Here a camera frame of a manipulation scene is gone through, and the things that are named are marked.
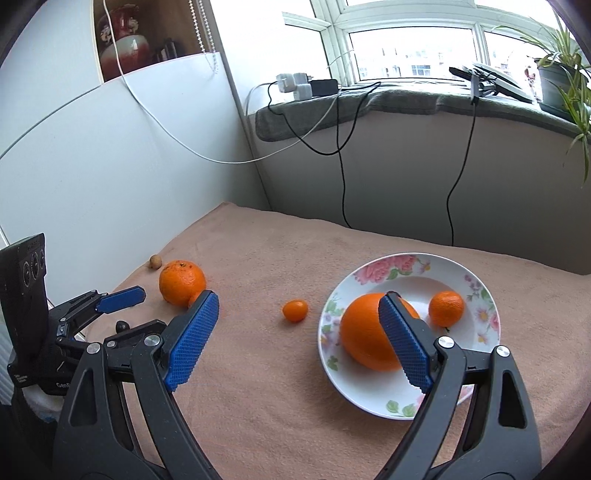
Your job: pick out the white power adapters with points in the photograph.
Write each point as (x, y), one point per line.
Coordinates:
(297, 84)

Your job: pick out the large smooth orange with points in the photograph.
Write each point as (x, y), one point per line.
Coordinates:
(363, 336)

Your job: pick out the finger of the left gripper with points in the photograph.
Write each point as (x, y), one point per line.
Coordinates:
(121, 299)
(184, 334)

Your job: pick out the black power brick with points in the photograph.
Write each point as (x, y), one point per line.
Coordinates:
(324, 87)

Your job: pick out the pink table cloth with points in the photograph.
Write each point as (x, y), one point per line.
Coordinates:
(259, 402)

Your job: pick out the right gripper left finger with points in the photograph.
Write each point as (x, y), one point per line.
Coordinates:
(95, 438)

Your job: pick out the red ceramic vase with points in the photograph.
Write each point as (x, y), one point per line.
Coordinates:
(123, 48)

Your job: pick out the floral white plate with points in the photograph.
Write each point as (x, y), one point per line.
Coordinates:
(417, 277)

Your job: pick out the window frame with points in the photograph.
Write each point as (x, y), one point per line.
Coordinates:
(397, 41)

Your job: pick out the small kumquat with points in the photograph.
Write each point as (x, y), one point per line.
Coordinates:
(295, 311)

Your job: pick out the large orange with stem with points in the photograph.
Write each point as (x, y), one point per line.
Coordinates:
(181, 282)

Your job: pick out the small mandarin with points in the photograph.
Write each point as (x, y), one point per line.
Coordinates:
(446, 308)

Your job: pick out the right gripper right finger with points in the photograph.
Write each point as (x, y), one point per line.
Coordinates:
(499, 439)

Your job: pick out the spider plant in pot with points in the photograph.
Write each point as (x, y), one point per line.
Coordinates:
(566, 74)

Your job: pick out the grey windowsill mat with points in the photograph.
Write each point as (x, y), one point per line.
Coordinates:
(287, 120)

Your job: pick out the black camera box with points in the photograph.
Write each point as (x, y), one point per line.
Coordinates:
(24, 305)

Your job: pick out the black tablet device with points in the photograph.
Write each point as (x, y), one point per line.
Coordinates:
(486, 81)

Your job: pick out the brown longan fruit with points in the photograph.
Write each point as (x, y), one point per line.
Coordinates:
(155, 262)

